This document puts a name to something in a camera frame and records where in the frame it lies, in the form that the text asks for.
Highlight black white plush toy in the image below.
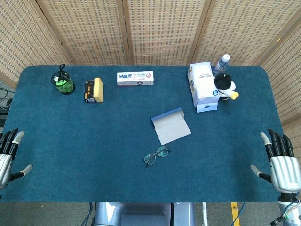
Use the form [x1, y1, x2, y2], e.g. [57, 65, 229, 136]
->
[213, 73, 240, 101]

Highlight white tissue pack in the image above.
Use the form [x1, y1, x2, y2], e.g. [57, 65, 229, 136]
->
[187, 61, 222, 113]

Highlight yellow sponge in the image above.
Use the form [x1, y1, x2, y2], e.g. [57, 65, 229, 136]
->
[93, 77, 104, 103]

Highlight blue carpet table cover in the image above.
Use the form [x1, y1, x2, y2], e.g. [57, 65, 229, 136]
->
[0, 65, 291, 203]

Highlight white table leg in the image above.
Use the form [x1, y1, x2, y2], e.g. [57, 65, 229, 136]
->
[201, 202, 209, 226]

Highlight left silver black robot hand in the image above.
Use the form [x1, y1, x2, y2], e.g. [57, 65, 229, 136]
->
[0, 128, 33, 190]

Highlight small black box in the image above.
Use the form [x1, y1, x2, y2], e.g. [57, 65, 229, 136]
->
[84, 80, 96, 104]

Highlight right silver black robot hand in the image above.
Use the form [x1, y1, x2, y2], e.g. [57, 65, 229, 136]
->
[250, 128, 301, 194]

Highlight blue glasses case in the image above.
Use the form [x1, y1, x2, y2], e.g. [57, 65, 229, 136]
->
[150, 107, 191, 145]

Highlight clear water bottle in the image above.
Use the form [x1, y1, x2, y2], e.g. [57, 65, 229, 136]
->
[213, 54, 232, 77]

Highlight woven bamboo folding screen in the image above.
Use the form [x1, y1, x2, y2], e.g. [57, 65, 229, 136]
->
[0, 0, 301, 170]

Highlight black floor equipment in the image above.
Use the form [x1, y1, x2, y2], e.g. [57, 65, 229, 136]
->
[0, 107, 9, 128]

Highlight white toothpaste box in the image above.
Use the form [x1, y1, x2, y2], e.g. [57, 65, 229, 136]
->
[117, 71, 155, 87]

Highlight black-framed eyeglasses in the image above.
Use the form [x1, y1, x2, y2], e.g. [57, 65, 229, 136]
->
[143, 145, 171, 168]

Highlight blue-grey robot torso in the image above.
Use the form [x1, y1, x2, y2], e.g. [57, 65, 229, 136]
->
[94, 202, 196, 226]

